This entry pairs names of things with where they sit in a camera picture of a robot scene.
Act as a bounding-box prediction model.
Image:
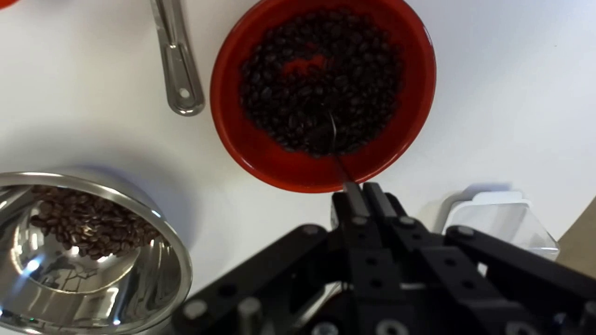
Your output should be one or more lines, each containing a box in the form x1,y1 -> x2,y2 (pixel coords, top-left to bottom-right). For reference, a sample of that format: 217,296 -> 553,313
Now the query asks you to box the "silver metal bowl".
0,171 -> 191,335

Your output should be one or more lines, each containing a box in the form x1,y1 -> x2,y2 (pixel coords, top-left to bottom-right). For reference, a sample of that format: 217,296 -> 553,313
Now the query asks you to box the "large silver serving spoon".
149,0 -> 204,117

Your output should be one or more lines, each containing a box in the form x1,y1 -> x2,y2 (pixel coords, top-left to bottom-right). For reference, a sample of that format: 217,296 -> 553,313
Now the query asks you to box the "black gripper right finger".
363,183 -> 402,222

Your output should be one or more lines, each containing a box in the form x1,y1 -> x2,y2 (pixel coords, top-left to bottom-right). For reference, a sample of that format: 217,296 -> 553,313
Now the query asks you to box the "round white table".
0,0 -> 596,335

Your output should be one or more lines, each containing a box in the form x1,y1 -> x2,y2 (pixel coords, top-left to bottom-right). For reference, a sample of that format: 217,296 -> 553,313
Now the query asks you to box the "small metal spoon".
309,112 -> 361,205

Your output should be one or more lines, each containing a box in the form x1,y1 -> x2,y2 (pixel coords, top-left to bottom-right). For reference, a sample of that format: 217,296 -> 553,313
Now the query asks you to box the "red mug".
0,0 -> 16,9

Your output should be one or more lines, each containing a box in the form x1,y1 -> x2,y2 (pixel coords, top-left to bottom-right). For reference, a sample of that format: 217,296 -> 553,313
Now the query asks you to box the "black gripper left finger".
329,192 -> 352,229

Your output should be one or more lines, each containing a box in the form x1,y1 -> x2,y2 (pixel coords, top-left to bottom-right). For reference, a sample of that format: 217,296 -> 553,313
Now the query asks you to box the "red bowl with beans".
210,0 -> 435,194

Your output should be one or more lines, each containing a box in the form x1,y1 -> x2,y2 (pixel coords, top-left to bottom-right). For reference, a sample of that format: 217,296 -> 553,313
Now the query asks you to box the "clear plastic container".
435,186 -> 558,261

